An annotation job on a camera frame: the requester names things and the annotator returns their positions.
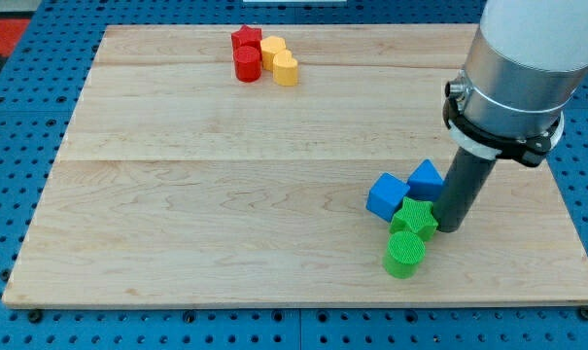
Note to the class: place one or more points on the blue cube block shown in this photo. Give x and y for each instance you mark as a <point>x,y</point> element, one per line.
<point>385,196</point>

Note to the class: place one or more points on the blue triangular block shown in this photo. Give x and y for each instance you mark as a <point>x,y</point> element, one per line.
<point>425,182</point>

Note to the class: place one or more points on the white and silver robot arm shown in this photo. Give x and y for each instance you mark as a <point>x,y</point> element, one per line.
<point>525,61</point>

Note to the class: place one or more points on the yellow heart block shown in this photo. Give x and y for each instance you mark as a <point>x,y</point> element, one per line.
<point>285,69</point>

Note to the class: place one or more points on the light wooden board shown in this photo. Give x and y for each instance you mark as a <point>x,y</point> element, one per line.
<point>178,187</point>

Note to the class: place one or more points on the red cylinder block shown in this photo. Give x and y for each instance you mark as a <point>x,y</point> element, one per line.
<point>247,64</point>

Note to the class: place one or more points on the green star block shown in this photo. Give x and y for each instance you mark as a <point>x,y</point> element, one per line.
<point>415,216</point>

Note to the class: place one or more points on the yellow hexagon block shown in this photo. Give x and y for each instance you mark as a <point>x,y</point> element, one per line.
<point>270,46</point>

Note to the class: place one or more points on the green cylinder block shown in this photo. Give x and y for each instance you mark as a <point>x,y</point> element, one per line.
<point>404,252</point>

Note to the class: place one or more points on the red star block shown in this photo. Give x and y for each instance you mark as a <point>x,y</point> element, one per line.
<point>246,36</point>

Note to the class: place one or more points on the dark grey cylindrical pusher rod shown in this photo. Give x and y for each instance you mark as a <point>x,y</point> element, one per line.
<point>462,183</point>

